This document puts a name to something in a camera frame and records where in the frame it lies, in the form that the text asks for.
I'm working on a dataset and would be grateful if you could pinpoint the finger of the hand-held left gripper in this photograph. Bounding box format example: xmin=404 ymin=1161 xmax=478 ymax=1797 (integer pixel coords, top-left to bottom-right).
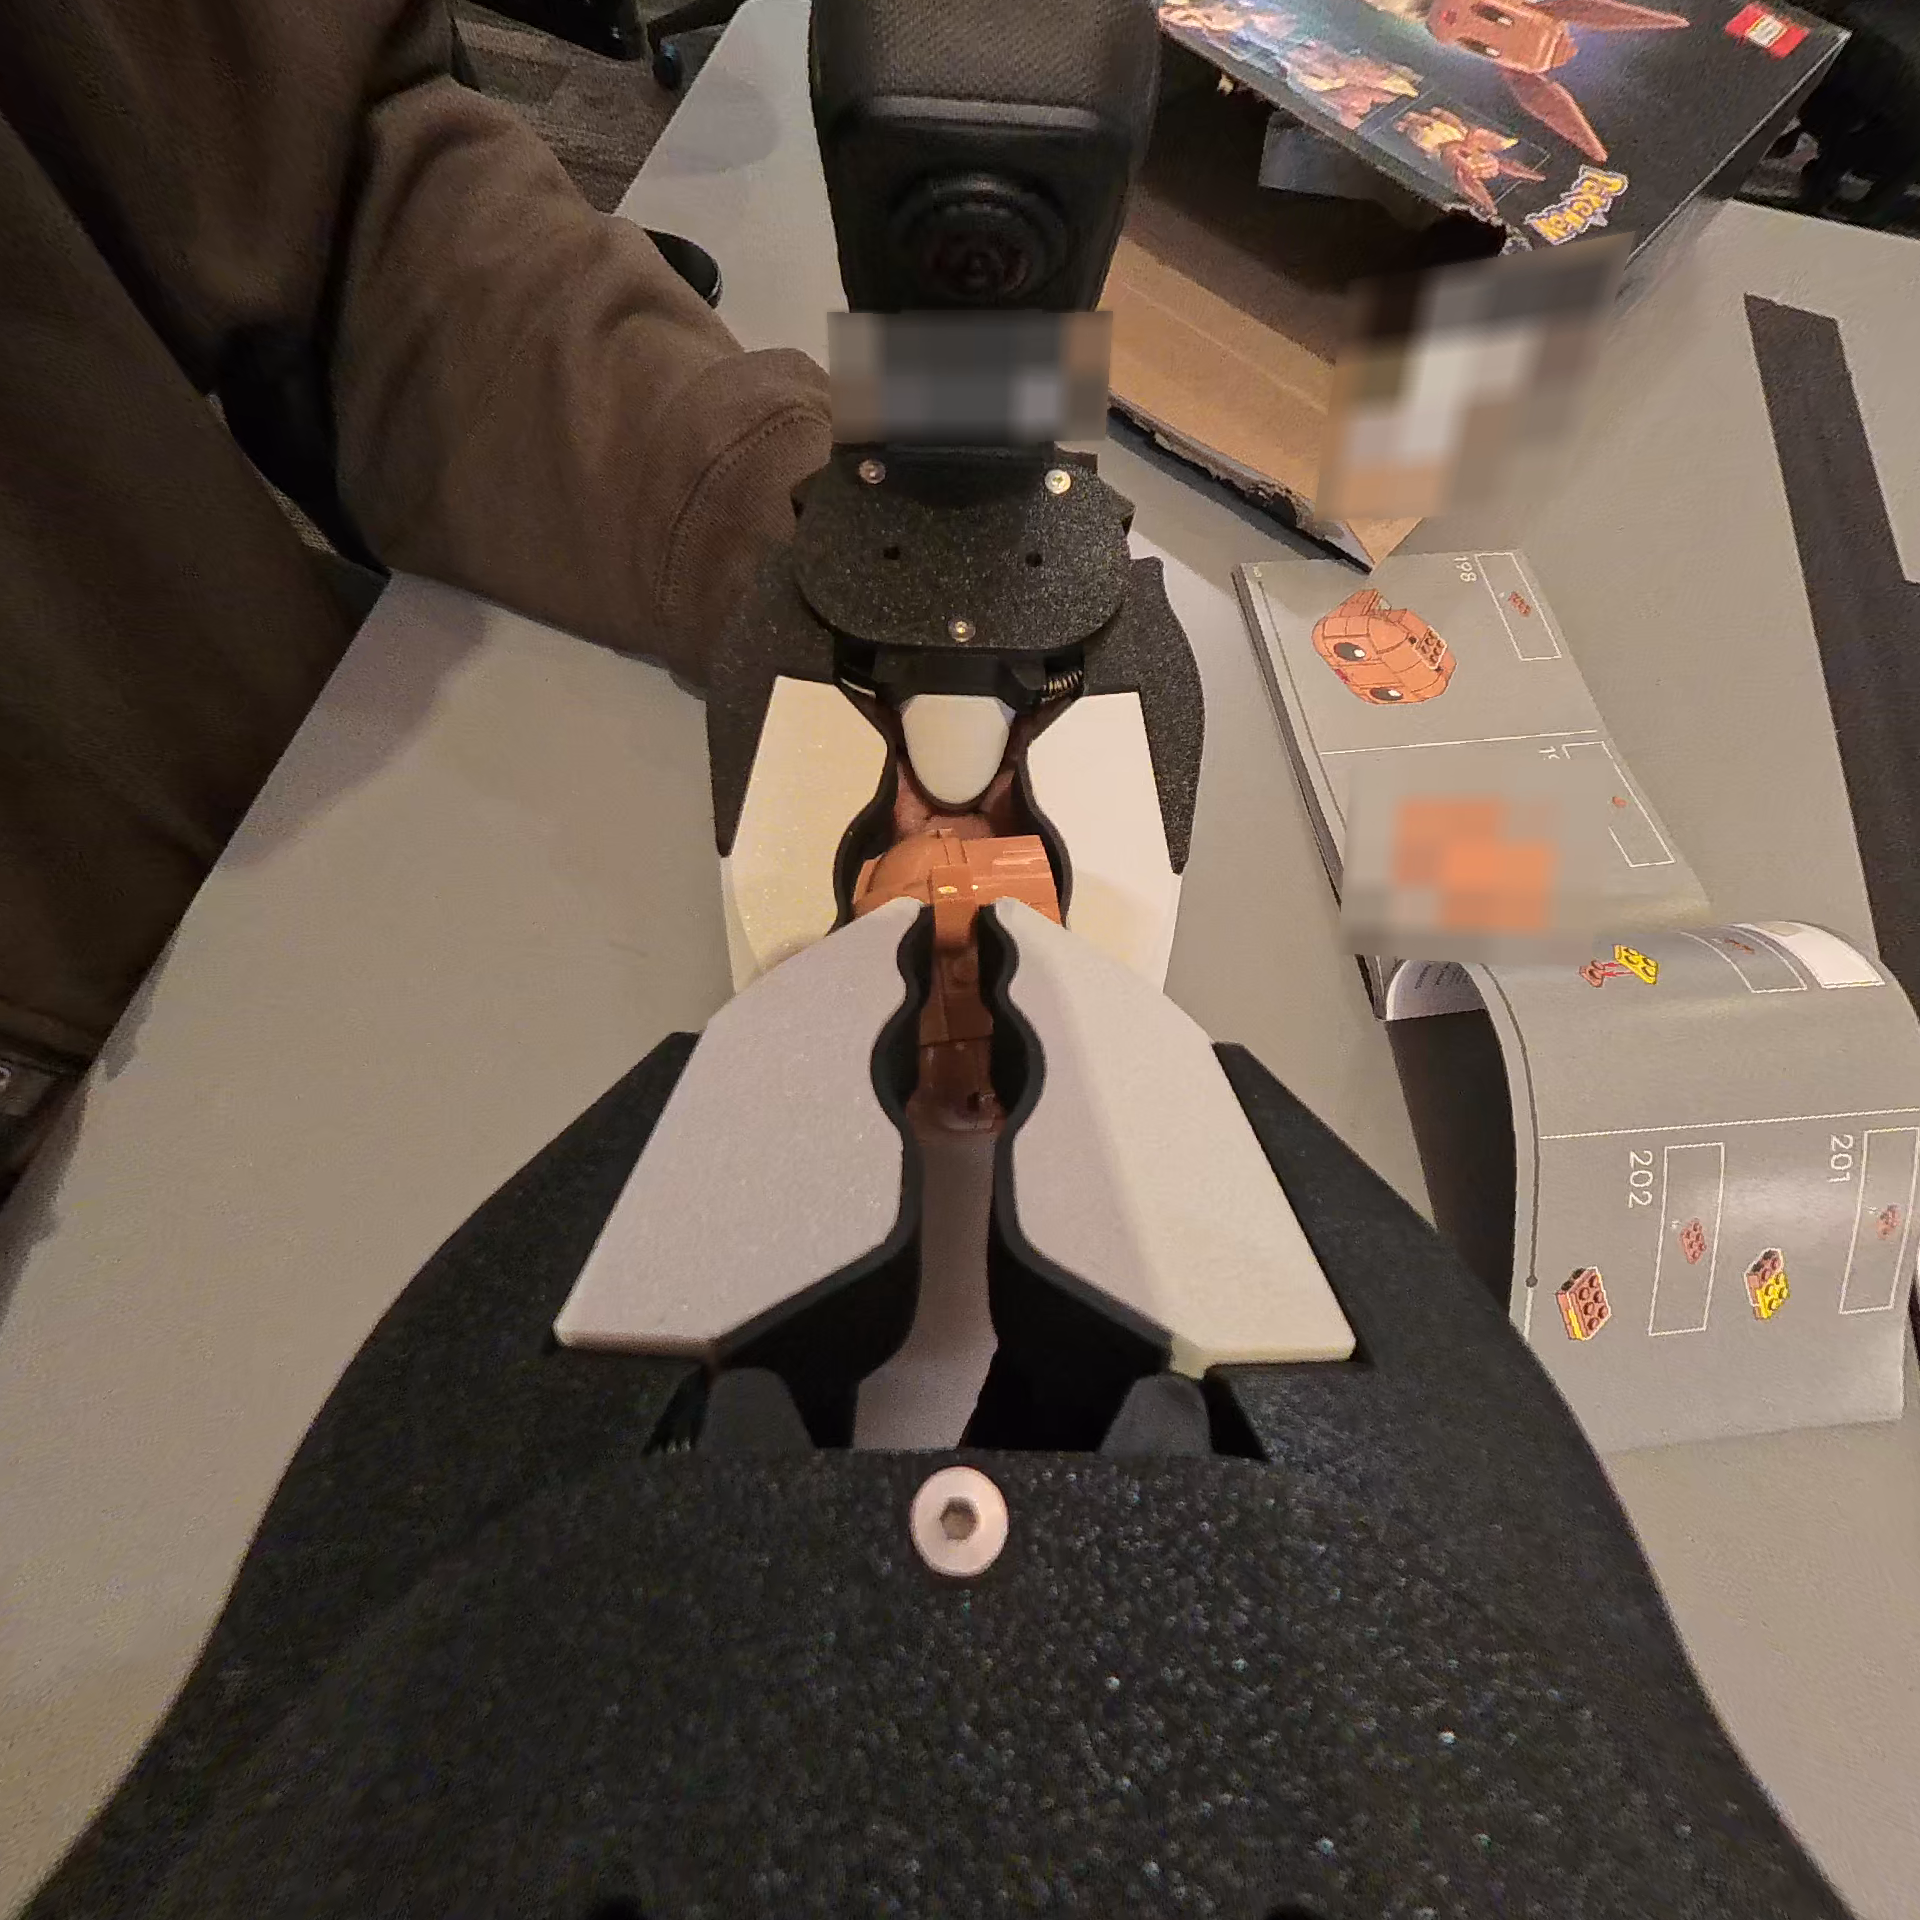
xmin=719 ymin=673 xmax=902 ymax=994
xmin=1016 ymin=678 xmax=1190 ymax=991

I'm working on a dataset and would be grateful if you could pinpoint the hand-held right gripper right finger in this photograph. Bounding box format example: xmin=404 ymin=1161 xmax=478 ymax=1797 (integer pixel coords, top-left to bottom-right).
xmin=976 ymin=900 xmax=1360 ymax=1448

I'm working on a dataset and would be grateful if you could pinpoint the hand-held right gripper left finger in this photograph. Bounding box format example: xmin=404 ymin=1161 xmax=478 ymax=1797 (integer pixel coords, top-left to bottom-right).
xmin=555 ymin=900 xmax=924 ymax=1448

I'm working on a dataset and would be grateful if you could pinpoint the brown lego head model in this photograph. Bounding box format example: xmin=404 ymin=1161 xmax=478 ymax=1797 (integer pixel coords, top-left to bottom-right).
xmin=853 ymin=809 xmax=1067 ymax=1142

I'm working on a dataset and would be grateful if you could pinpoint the person's left forearm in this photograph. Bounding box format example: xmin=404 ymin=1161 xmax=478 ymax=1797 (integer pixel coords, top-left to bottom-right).
xmin=223 ymin=0 xmax=833 ymax=692

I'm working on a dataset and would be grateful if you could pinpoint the lego instruction booklet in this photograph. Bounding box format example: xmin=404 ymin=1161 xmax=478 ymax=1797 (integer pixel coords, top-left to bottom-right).
xmin=1231 ymin=545 xmax=1920 ymax=1454

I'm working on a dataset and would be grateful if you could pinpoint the open printed cardboard box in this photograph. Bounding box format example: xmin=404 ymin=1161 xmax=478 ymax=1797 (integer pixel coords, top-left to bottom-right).
xmin=1101 ymin=0 xmax=1853 ymax=568

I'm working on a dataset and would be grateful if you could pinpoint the black desk cable cover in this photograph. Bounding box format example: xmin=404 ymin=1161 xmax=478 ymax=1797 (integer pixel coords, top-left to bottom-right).
xmin=1745 ymin=292 xmax=1920 ymax=1037

